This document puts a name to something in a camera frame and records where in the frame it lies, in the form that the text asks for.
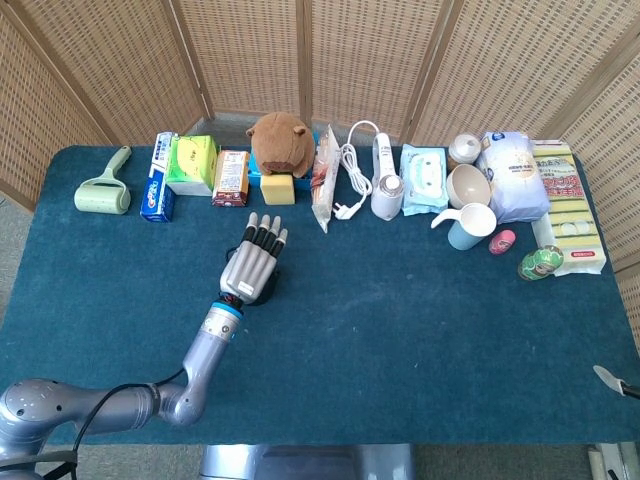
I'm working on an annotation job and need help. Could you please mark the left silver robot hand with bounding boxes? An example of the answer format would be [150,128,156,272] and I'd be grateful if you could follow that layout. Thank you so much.
[218,211,290,305]

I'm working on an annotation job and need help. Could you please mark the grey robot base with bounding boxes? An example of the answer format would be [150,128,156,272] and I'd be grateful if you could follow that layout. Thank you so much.
[199,443,416,480]

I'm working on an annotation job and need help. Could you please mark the black cast iron teapot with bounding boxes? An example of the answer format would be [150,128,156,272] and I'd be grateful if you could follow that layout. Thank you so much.
[224,244,282,306]

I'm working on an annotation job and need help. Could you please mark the small white jar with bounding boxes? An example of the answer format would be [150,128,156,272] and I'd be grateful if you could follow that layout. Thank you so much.
[446,132,483,171]

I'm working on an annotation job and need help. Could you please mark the yellow sponge block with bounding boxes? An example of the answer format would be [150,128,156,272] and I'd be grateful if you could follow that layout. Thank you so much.
[259,173,297,206]

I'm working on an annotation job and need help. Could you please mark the blue plastic box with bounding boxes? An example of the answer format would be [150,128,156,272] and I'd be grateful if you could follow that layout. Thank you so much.
[248,130,321,192]

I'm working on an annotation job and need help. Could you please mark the brown drink carton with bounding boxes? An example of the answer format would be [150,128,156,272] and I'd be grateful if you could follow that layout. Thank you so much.
[211,149,251,208]

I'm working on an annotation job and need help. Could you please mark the clear snack packet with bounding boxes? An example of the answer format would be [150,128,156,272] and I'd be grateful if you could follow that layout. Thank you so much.
[310,124,342,234]

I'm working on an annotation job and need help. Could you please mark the blue white toothpaste box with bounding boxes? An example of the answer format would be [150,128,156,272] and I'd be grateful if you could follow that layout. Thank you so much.
[139,131,180,224]

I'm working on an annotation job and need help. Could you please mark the green tissue box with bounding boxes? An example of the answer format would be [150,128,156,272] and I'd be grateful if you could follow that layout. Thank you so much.
[165,134,220,197]

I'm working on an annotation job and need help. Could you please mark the brown capybara plush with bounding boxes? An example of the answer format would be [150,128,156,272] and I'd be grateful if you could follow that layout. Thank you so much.
[245,111,317,180]

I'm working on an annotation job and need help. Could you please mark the blue table mat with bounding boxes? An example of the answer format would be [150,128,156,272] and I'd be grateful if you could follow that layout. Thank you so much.
[0,144,640,446]

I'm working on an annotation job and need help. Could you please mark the white handheld appliance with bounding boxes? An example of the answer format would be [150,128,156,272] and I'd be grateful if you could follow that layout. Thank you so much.
[369,132,405,221]

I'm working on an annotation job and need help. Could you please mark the green lint roller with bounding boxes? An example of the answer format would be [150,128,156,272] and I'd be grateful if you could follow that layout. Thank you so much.
[73,145,133,216]

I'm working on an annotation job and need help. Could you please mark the blue wet wipes pack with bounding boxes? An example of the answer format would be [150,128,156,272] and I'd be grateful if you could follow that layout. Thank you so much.
[399,143,450,217]

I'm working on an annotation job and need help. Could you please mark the beige bowl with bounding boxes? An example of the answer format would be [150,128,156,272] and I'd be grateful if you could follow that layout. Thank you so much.
[445,163,493,210]

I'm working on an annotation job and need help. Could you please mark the wicker folding screen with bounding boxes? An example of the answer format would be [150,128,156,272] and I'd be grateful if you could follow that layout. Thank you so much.
[0,0,640,321]

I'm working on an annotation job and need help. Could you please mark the pink egg-shaped toy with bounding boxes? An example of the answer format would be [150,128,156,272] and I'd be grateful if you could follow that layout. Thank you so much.
[488,229,517,256]

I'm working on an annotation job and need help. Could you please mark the white pale blue bag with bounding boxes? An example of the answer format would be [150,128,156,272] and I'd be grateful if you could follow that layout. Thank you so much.
[474,130,552,225]

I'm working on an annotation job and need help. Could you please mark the green printed can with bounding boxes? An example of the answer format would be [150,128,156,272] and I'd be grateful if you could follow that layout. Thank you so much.
[517,244,565,282]

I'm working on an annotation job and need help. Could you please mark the yellow green sponge pack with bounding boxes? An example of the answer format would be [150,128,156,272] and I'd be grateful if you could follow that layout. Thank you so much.
[530,139,608,278]

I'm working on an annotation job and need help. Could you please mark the white power cable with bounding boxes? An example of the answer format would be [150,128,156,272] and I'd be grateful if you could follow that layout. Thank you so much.
[332,120,379,222]

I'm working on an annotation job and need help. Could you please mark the blue cup white handle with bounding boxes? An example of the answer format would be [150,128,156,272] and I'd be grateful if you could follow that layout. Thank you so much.
[430,202,498,251]

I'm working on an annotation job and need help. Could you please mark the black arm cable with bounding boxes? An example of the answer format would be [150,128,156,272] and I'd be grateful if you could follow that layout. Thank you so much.
[29,368,186,480]

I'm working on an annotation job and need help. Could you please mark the white metal frame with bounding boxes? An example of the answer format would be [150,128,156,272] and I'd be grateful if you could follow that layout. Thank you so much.
[587,442,640,480]

